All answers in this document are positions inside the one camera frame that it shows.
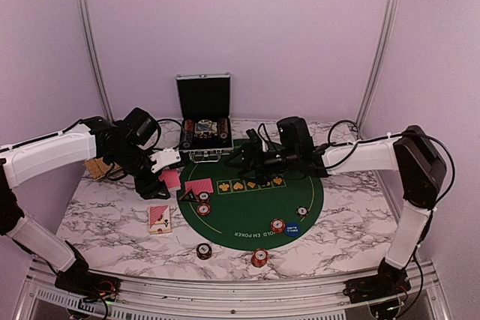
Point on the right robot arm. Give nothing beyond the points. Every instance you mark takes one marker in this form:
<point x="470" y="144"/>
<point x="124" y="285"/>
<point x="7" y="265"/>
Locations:
<point x="411" y="153"/>

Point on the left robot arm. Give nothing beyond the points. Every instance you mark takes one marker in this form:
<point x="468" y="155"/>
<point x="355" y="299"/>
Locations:
<point x="29" y="159"/>

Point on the round green poker mat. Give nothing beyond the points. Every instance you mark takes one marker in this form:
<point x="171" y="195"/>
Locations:
<point x="242" y="211"/>

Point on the blue card deck in case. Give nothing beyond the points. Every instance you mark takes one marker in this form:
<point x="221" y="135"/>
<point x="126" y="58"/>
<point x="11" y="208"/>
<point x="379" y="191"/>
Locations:
<point x="206" y="129"/>

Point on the red 5 chips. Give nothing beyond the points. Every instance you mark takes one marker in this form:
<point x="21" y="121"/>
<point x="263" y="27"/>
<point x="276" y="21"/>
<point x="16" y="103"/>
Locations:
<point x="203" y="209"/>
<point x="278" y="226"/>

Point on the blue small blind button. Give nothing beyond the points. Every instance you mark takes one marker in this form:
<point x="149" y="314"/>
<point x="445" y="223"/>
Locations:
<point x="292" y="230"/>

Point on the aluminium frame post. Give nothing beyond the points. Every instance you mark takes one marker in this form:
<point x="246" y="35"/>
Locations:
<point x="385" y="33"/>
<point x="94" y="61"/>

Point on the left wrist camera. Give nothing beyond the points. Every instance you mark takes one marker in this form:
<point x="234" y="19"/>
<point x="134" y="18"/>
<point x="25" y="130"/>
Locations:
<point x="161" y="159"/>

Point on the left aluminium frame post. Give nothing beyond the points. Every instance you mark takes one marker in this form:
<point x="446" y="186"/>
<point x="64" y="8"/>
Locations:
<point x="94" y="61"/>

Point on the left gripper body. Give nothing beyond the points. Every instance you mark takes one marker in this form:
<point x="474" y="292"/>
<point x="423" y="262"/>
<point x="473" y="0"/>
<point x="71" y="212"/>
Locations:
<point x="128" y="160"/>

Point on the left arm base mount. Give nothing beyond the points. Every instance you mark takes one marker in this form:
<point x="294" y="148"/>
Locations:
<point x="93" y="286"/>

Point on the aluminium poker chip case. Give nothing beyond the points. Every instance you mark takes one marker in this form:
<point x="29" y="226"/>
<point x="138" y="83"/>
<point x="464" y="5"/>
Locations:
<point x="205" y="96"/>

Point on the dark brown chip row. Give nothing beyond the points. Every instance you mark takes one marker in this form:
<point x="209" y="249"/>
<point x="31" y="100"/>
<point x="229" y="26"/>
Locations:
<point x="223" y="130"/>

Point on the red-backed card deck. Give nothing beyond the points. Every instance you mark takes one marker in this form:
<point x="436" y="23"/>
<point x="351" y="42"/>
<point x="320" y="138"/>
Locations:
<point x="171" y="179"/>

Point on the red 5 chip stack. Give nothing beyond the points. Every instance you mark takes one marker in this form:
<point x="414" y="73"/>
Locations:
<point x="259" y="258"/>

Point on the dark 100 chip stack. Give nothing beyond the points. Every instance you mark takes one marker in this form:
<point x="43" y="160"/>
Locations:
<point x="204" y="251"/>

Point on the dark 100 chips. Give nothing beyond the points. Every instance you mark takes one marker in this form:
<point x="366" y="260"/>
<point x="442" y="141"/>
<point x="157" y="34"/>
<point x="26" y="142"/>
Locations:
<point x="204" y="197"/>
<point x="302" y="211"/>

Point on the brown purple chip row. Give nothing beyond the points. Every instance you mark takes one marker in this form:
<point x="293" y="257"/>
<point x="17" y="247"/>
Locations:
<point x="188" y="134"/>

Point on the card deck box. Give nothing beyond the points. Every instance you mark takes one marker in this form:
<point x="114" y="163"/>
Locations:
<point x="159" y="220"/>

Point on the right aluminium frame post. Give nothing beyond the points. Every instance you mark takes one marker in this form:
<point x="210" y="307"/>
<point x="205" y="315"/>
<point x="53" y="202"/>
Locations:
<point x="385" y="33"/>

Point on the woven bamboo tray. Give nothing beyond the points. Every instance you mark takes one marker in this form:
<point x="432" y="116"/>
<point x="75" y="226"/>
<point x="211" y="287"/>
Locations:
<point x="97" y="168"/>

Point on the black triangular all-in button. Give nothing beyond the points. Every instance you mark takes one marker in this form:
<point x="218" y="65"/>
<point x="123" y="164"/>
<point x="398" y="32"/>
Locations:
<point x="189" y="196"/>

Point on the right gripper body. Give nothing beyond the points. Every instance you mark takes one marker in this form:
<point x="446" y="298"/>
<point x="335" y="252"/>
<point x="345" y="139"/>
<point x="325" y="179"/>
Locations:
<point x="286" y="161"/>

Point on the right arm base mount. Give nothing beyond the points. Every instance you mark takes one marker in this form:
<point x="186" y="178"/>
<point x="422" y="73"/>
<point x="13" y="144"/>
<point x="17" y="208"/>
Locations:
<point x="373" y="287"/>

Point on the single red-backed playing card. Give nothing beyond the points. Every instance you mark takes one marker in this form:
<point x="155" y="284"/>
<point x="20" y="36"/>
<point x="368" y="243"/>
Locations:
<point x="199" y="186"/>

